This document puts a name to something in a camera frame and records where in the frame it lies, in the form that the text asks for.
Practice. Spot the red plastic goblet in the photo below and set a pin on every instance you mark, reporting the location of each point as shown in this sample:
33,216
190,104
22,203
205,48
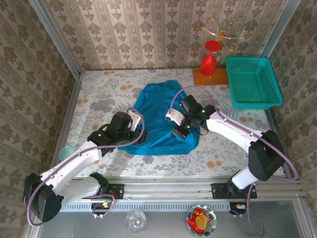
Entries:
207,65

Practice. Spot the aluminium frame post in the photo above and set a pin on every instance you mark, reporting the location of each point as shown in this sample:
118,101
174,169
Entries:
278,27
55,37

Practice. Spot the orange wooden base board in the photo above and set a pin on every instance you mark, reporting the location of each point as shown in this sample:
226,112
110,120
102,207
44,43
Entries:
220,78

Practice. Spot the blue t-shirt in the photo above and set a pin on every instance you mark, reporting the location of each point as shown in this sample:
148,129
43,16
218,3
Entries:
156,104

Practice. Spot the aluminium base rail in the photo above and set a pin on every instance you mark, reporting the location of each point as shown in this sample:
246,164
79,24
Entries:
168,191

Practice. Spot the yellow toy food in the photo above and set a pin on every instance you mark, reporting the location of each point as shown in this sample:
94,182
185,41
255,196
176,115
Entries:
201,220

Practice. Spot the small black controller box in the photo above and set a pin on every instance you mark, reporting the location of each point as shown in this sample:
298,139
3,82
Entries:
239,208
100,207

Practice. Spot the red toy pepper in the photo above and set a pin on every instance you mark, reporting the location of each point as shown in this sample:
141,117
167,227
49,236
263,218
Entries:
192,223

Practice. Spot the floral tablecloth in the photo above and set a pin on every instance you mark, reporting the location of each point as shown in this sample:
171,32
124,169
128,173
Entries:
111,86

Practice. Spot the clear glass cup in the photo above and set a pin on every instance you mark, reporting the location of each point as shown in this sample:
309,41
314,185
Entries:
135,221

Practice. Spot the teal plastic basket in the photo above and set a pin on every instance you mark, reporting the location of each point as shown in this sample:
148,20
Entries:
252,84

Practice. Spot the patterned bowl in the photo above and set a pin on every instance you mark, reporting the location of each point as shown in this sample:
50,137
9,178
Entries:
213,218

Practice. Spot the pale teal ball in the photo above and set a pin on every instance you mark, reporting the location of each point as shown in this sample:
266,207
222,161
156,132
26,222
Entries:
66,153

